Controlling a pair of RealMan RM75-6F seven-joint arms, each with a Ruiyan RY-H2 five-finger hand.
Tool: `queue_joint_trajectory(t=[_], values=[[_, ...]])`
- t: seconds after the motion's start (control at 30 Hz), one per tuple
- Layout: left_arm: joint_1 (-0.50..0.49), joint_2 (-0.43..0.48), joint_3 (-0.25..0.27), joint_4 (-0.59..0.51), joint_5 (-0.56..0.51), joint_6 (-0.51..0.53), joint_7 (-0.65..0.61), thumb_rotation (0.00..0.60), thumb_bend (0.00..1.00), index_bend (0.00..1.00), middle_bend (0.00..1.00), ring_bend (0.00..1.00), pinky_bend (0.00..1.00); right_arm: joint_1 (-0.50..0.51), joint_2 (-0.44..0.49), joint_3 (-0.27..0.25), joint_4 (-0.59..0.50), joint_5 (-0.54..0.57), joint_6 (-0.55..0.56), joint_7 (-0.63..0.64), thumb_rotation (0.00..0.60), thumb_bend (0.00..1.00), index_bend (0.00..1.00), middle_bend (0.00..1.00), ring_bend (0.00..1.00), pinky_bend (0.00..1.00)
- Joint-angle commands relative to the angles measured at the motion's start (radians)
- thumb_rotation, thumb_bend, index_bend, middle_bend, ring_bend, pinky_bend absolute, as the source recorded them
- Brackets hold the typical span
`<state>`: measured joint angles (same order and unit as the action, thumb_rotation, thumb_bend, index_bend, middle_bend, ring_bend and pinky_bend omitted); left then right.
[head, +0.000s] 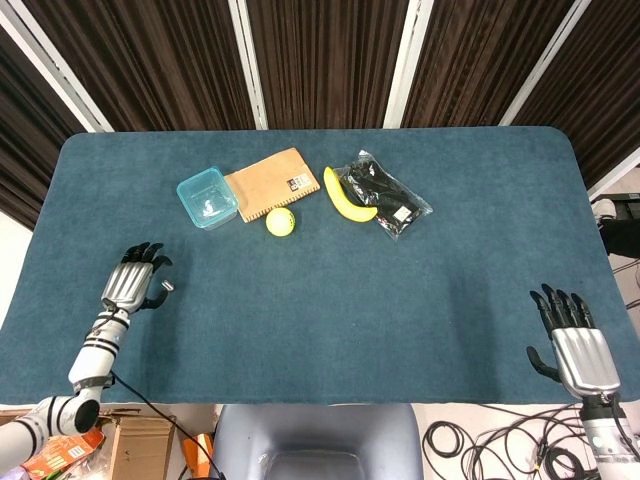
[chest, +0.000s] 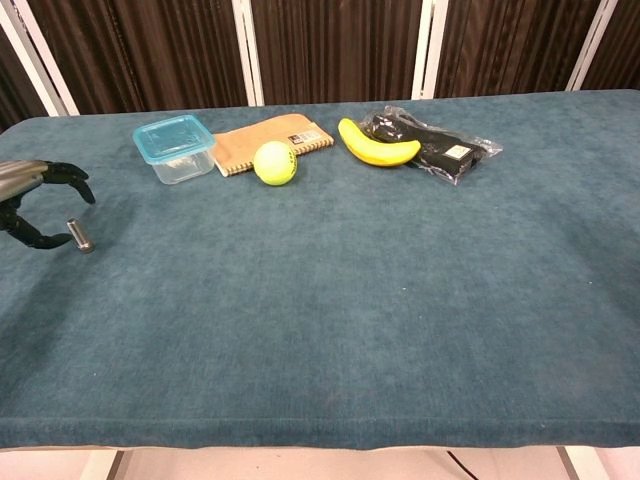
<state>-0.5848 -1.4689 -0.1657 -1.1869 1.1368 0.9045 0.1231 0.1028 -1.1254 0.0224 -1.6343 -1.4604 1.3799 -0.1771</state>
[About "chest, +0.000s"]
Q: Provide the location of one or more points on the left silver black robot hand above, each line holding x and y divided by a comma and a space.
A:
30, 200

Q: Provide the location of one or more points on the small grey metal cylinder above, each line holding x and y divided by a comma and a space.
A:
80, 236

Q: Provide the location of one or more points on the clear container with blue lid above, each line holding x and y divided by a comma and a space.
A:
175, 148

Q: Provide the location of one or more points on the yellow tennis ball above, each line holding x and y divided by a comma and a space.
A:
275, 163

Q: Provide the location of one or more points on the brown spiral notebook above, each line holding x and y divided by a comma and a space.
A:
272, 142

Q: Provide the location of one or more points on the white table leg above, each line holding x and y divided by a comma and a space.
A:
582, 464
100, 465

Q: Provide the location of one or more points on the teal table cloth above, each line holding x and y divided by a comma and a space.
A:
350, 300

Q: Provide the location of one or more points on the yellow banana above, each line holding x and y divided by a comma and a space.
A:
377, 145

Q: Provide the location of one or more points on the black item in plastic bag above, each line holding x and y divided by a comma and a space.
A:
445, 150

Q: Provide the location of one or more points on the dark folding screen white frame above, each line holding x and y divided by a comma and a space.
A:
330, 50

